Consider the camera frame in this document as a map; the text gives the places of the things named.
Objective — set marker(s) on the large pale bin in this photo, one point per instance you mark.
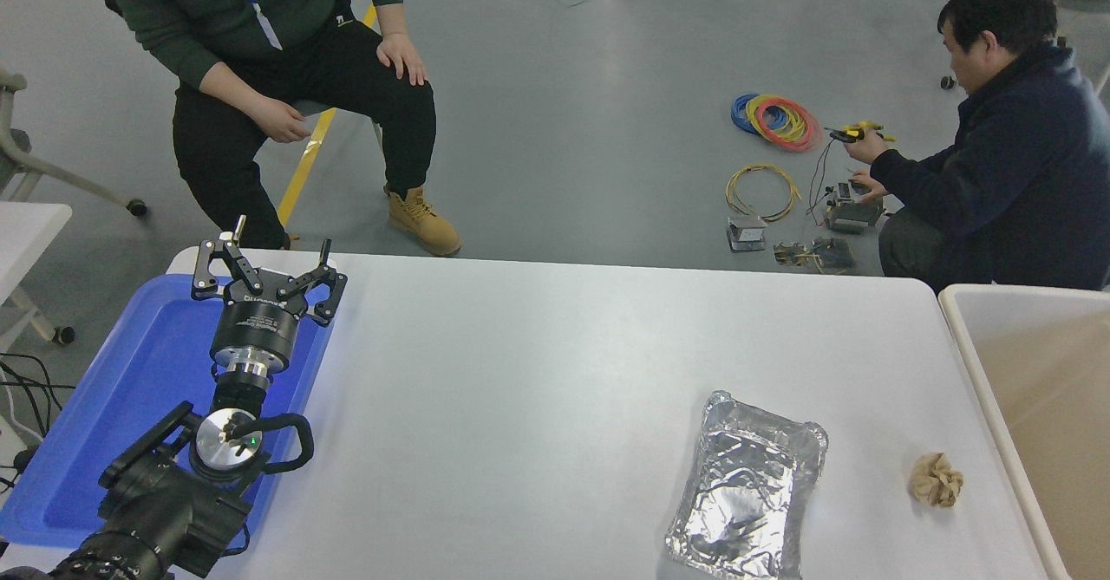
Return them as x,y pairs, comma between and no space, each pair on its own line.
1049,407

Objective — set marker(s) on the small white side table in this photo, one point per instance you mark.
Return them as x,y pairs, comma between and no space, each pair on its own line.
26,229

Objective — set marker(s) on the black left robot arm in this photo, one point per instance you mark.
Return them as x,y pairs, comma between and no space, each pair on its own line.
165,511

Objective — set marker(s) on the person's hand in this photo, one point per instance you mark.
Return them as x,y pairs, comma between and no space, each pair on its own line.
865,148
282,120
871,188
401,55

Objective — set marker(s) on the small grey metal box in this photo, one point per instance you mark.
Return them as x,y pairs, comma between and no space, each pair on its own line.
747,233

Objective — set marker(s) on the silver foil tray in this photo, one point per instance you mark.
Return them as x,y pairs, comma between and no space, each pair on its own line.
750,485

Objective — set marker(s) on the pale frame wheeled chair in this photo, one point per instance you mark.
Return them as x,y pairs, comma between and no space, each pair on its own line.
13,142

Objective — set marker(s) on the grey electronic device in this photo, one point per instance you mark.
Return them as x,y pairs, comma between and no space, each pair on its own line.
854,214

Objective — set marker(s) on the person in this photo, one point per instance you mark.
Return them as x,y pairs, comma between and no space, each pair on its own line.
1023,164
286,60

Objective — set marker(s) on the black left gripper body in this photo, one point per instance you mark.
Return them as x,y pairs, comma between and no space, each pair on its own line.
256,324

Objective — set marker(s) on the crumpled tan paper ball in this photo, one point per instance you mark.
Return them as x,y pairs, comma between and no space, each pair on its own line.
936,480

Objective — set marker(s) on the blue plastic tray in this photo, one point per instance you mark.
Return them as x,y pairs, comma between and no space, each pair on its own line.
130,389

